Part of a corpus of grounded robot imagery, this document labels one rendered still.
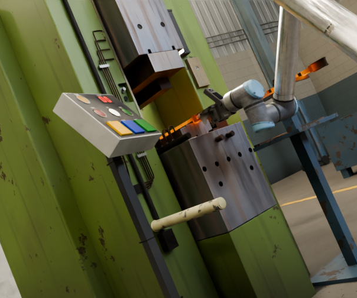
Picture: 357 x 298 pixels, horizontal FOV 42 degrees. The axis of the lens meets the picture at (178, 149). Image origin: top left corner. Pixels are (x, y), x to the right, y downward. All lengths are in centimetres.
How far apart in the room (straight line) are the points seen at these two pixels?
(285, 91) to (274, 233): 70
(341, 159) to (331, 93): 549
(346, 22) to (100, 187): 127
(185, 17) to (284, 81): 95
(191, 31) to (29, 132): 105
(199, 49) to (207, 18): 806
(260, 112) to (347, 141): 416
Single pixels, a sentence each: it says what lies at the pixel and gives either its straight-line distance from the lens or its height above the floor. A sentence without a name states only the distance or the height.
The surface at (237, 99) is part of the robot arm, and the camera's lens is 198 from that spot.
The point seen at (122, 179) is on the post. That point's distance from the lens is 175.
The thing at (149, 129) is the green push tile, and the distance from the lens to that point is 179.
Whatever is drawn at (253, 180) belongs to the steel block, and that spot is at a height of 62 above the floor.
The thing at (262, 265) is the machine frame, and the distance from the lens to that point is 218.
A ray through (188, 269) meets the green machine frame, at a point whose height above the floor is 38.
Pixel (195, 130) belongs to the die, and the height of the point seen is 95.
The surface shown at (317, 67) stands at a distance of 253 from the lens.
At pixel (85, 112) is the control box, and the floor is 110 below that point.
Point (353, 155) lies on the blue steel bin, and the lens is 607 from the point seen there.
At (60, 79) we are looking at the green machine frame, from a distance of 224.
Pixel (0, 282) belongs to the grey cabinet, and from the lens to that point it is 721.
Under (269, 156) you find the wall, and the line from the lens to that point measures 1025.
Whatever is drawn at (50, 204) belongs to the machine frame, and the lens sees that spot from 242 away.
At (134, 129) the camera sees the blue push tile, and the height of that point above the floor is 99.
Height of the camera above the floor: 74
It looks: 4 degrees up
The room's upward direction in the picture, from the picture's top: 23 degrees counter-clockwise
